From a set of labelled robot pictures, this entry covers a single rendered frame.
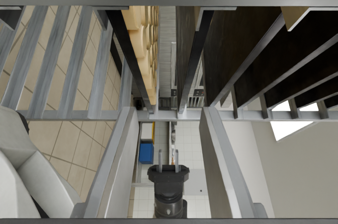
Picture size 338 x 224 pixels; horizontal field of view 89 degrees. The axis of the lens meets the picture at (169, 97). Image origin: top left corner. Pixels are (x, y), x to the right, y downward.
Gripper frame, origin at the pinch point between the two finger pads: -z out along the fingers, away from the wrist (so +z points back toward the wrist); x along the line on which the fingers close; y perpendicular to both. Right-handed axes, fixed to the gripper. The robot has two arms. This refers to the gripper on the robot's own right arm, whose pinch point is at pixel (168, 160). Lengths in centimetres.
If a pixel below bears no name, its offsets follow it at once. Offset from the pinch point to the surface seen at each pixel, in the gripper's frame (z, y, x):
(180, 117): -11.9, -4.6, 3.8
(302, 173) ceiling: 143, -206, 217
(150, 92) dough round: -21.1, 5.1, -4.5
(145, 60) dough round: -28.5, 16.0, -4.0
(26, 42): -36, -17, -51
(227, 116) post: -12.0, -5.0, 18.4
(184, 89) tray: -22.7, 12.1, 3.3
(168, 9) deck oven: -108, -218, 0
